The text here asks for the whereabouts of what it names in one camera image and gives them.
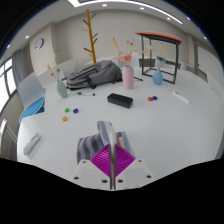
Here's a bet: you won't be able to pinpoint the black frame orange-topped stool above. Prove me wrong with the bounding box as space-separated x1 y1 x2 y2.
134 30 184 85

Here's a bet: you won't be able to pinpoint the grey backpack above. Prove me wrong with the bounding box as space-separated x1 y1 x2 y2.
65 59 123 91

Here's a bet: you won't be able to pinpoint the grey curtain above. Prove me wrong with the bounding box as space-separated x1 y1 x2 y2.
11 49 28 86

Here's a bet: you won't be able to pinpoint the wooden coat stand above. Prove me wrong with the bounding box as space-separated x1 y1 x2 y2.
81 8 100 65

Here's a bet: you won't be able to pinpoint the black marker pen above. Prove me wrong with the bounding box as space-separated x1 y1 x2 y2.
77 91 96 98

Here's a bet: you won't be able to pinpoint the round wall clock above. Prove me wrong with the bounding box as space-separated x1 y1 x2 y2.
34 37 45 50

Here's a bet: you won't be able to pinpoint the round ceiling spotlights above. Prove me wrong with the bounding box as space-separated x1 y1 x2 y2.
6 3 208 49

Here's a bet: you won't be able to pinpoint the wall whiteboard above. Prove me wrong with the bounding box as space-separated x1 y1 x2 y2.
197 44 224 84

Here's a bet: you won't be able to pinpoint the blue vase with flowers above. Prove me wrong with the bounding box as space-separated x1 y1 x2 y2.
139 41 168 86

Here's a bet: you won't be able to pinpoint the green vase with dried flowers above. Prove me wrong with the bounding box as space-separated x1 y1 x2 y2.
46 49 68 99

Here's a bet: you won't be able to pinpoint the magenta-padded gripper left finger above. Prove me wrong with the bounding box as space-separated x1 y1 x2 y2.
70 143 113 191

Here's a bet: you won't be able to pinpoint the white slatted chair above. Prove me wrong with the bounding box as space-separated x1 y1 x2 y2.
0 118 18 159

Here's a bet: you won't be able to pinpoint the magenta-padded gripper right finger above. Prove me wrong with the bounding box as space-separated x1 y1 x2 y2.
113 143 155 191

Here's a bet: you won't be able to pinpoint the white remote control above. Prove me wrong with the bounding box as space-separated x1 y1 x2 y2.
22 132 42 156

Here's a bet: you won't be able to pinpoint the black rectangular case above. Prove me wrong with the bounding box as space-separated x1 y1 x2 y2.
106 92 134 109

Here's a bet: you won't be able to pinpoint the white bar-shaped eraser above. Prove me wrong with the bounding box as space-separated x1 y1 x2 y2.
172 91 191 105

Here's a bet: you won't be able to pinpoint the striped pink grey towel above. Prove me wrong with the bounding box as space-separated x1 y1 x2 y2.
76 120 137 165

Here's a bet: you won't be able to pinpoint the white chair with blue seat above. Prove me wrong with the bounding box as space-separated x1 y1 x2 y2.
17 72 46 124

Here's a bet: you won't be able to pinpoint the window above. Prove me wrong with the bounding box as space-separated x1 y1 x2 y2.
0 58 18 104

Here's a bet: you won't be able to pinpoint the white background table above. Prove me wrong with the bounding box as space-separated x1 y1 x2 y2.
36 58 79 88

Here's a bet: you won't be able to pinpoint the long ceiling light strip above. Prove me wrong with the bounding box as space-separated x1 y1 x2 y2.
68 0 184 25

